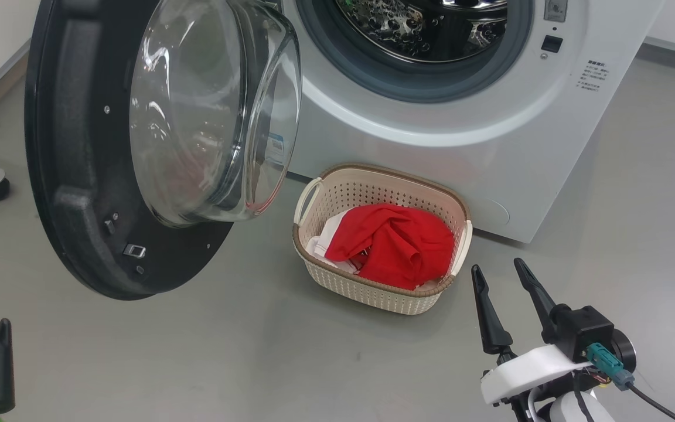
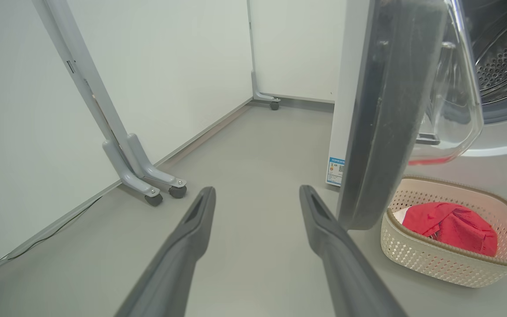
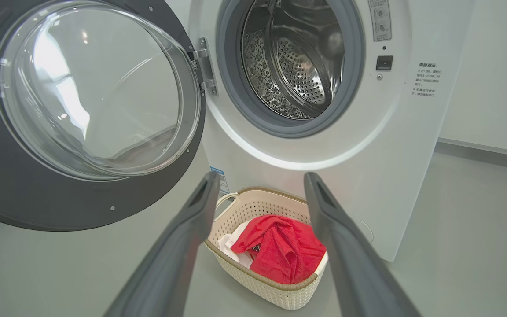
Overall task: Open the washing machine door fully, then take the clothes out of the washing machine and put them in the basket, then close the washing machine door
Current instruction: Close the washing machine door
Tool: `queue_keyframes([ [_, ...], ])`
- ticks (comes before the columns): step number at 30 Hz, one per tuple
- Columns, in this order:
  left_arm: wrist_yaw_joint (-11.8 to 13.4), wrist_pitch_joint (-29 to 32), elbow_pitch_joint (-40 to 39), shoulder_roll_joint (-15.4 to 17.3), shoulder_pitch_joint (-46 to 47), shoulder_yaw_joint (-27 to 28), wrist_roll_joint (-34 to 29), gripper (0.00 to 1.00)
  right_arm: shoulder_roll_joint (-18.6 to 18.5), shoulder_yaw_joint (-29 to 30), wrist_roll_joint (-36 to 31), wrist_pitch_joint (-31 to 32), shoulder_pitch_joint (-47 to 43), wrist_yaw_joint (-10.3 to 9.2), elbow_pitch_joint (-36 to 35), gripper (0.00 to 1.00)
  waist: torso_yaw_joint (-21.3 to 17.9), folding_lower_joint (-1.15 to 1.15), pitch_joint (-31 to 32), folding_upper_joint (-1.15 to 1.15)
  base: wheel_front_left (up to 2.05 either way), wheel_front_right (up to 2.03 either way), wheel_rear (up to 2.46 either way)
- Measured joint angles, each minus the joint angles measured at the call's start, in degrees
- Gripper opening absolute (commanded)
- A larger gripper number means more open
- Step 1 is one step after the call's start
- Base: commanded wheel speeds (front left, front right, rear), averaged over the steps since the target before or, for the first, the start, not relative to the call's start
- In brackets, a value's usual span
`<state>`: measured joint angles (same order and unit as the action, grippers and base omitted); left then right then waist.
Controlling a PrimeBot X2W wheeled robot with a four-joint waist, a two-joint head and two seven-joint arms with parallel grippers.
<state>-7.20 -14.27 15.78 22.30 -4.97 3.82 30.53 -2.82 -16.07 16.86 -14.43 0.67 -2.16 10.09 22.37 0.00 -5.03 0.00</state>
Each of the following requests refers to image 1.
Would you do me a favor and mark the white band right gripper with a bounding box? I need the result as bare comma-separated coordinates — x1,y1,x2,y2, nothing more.
471,258,593,405

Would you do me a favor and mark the plain red garment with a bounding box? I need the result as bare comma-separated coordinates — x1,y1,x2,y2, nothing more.
325,203,455,291

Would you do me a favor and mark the cream perforated laundry basket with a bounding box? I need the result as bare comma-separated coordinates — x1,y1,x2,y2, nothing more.
292,163,473,316

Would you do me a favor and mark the black text warning label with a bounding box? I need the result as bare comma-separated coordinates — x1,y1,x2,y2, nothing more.
578,59,609,98

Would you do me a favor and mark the red white lettered jersey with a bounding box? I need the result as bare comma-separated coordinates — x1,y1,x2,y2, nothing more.
306,211,362,276

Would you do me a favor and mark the stainless steel drum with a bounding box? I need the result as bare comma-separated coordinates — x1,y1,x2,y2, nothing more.
335,0,508,62

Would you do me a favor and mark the black glass washing machine door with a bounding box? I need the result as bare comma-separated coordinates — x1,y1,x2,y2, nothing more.
24,0,303,301

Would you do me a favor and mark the blue energy label sticker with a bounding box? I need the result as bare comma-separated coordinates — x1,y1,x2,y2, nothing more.
266,132,285,166

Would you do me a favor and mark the white washing machine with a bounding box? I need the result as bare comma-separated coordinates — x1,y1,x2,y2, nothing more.
261,0,666,244

